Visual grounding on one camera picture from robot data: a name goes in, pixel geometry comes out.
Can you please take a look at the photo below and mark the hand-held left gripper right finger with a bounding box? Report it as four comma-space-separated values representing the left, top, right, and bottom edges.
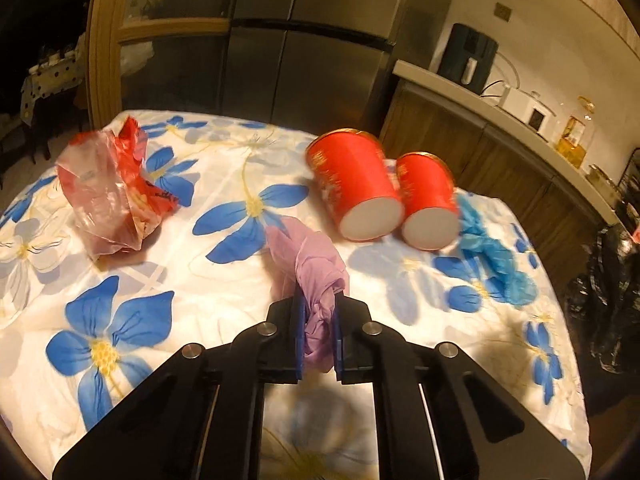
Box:
334, 294, 586, 480

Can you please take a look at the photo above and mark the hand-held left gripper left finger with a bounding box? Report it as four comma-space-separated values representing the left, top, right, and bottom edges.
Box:
52, 295, 308, 480

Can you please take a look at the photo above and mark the purple disposable glove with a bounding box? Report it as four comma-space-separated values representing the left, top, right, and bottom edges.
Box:
265, 216, 351, 373

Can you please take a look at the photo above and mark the blue floral tablecloth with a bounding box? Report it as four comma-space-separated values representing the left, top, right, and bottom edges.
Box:
0, 109, 586, 480

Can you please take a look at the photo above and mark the large red paper cup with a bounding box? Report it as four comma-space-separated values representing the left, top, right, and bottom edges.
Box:
306, 129, 405, 242

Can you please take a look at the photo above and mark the blue disposable glove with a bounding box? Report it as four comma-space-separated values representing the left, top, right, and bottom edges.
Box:
456, 193, 539, 305

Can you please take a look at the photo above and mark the small red paper cup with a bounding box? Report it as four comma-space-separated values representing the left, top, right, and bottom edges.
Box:
395, 151, 461, 251

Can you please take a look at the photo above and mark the red snack wrapper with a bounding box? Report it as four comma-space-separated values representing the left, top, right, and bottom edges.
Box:
115, 116, 181, 242

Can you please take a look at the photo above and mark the wooden kitchen base cabinet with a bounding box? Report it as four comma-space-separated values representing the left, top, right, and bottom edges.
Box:
378, 59, 640, 288

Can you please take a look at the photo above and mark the clear pink plastic bag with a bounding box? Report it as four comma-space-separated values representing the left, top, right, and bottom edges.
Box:
56, 129, 147, 261

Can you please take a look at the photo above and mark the grey refrigerator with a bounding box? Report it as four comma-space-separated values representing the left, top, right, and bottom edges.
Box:
120, 0, 461, 136

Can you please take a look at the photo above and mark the black garbage bag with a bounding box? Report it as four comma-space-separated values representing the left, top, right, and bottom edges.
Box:
564, 224, 640, 377

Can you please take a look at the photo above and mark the white electric cooker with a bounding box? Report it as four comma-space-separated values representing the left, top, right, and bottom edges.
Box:
500, 87, 557, 134

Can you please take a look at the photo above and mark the cooking oil bottle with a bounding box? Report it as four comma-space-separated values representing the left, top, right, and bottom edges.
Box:
555, 96, 596, 169

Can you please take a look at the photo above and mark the steel bowl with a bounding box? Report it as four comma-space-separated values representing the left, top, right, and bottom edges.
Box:
587, 163, 621, 187

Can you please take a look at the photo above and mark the black air fryer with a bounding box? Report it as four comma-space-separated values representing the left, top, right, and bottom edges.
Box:
437, 22, 500, 95

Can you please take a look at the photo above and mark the black dish rack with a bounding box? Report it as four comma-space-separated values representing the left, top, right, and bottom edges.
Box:
617, 147, 640, 232

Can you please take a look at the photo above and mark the table with dotted cloth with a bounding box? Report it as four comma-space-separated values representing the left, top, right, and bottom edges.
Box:
20, 44, 89, 127

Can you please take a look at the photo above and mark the grey power cable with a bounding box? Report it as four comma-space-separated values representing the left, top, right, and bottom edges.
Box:
479, 54, 524, 99

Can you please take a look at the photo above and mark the wooden door frame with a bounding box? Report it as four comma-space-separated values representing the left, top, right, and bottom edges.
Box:
87, 0, 233, 122

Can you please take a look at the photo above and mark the wooden wall cabinet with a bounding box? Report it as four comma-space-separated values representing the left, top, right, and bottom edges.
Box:
537, 0, 633, 46

